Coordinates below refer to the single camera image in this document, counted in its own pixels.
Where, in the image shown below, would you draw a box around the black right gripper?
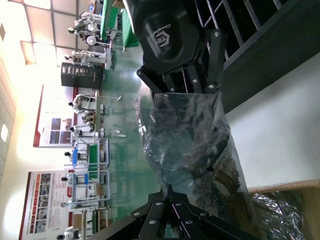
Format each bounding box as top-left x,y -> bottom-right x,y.
123,0 -> 226,95

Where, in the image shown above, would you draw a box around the grey transparent antistatic bag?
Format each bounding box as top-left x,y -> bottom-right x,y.
133,91 -> 266,240

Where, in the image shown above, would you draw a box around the graphics card with metal bracket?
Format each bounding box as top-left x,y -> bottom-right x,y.
152,93 -> 250,226

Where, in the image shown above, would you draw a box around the wall poster with dark photos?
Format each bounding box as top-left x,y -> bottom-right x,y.
33,84 -> 101,148

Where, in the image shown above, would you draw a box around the brown cardboard box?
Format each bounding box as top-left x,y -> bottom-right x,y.
247,178 -> 320,240

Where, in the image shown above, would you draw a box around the black slotted plastic container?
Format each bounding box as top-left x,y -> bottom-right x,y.
193,0 -> 320,111

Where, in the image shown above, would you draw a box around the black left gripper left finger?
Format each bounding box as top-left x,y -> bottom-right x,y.
87,184 -> 173,240

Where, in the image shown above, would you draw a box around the bagged graphics card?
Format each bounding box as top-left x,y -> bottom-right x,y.
249,191 -> 305,240

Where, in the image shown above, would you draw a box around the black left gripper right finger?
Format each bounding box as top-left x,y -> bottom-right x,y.
171,185 -> 256,240

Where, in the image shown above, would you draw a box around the wall poster with photo row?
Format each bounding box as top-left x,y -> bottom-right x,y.
18,171 -> 76,240

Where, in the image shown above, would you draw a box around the black cabinet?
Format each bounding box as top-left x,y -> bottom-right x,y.
60,62 -> 105,89

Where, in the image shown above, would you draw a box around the metal frame roller workbench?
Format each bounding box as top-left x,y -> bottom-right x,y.
79,208 -> 112,240

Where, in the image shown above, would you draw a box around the white humanoid robot black head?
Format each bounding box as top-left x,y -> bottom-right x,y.
67,12 -> 101,46
69,113 -> 97,137
68,93 -> 97,115
56,226 -> 87,240
61,174 -> 76,188
64,149 -> 88,163

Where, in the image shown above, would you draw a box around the green covered table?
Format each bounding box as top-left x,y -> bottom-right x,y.
99,0 -> 140,50

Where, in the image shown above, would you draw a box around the white shelf rack blue tray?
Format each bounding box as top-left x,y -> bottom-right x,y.
65,169 -> 111,201

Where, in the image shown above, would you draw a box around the white shelf rack green panel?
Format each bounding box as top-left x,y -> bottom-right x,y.
72,138 -> 111,169

